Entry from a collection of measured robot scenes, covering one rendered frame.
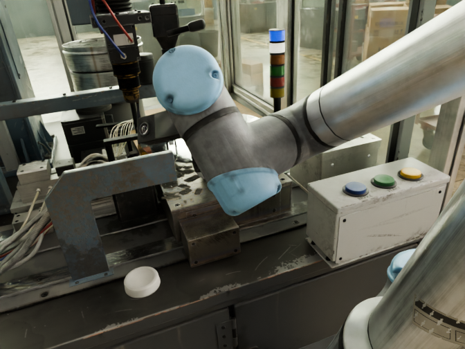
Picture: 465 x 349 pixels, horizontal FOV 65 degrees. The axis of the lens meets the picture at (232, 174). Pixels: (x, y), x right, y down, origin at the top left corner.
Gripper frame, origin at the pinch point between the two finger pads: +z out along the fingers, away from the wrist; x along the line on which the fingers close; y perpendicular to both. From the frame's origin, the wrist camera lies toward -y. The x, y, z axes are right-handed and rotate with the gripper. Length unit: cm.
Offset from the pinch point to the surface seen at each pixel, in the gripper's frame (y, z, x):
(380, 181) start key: 36.2, 2.0, -10.4
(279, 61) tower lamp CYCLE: 21.6, 27.9, 27.1
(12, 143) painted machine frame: -66, 46, 13
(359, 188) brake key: 31.2, 0.2, -11.6
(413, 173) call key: 44.1, 4.1, -9.0
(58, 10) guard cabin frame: -65, 77, 77
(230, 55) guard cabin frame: 9, 112, 68
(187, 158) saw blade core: -3.4, 6.3, -2.5
